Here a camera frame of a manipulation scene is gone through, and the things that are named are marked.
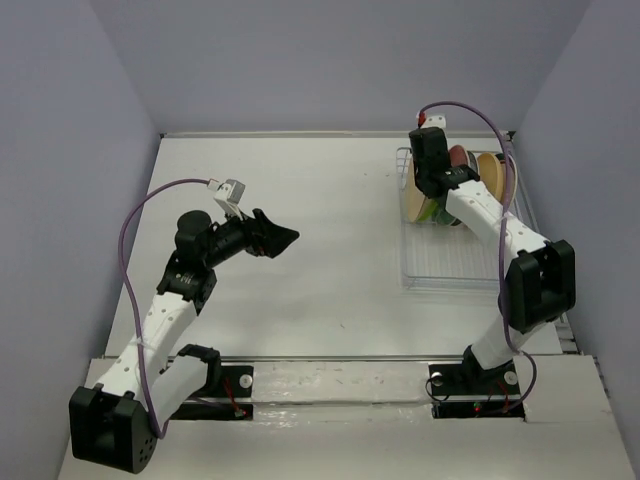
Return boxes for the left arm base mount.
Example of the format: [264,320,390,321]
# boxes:
[170,363,254,421]

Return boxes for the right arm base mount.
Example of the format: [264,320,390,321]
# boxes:
[425,362,525,420]

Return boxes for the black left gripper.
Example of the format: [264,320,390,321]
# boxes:
[203,203,298,269]

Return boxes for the red plate with teal flower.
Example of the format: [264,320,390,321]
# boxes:
[448,145,470,168]

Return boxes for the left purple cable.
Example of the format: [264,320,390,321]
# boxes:
[121,178,221,440]

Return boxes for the plain beige plate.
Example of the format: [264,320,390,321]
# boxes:
[476,152,505,202]

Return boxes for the white wire dish rack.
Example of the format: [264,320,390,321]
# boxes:
[396,146,534,293]

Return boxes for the beige bird pattern plate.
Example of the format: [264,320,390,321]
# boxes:
[404,158,426,223]

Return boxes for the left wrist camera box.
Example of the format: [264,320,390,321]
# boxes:
[214,179,246,217]

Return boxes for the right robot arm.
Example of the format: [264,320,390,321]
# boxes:
[408,127,576,392]

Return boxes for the green red rimmed white plate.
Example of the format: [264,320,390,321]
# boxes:
[497,153,519,208]

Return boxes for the lime green plate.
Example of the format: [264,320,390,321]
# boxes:
[415,198,439,223]

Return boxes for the teal rimmed Hao Wei plate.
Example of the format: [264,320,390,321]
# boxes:
[432,205,461,227]

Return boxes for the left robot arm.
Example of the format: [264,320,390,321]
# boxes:
[69,209,300,474]

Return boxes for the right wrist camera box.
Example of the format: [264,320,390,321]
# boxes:
[418,112,447,129]

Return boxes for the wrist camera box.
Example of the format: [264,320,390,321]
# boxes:
[214,179,246,217]
[418,112,447,129]

